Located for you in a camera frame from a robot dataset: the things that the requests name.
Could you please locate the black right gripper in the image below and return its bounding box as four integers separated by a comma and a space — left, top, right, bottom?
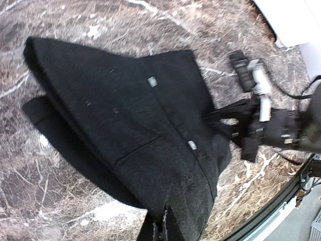
202, 99, 316, 162

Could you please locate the white plastic bin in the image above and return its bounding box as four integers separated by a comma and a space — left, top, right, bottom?
254, 0, 320, 80

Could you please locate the white slotted cable duct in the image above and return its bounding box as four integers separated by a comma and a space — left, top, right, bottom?
240, 195, 320, 240

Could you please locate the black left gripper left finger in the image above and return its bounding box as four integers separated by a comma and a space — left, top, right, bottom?
136, 213, 161, 241

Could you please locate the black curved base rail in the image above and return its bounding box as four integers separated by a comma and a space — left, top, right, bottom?
222, 154, 320, 240

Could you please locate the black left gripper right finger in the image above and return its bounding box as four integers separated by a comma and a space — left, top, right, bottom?
162, 205, 184, 241

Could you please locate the black long sleeve shirt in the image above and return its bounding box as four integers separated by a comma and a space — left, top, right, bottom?
23, 37, 231, 240

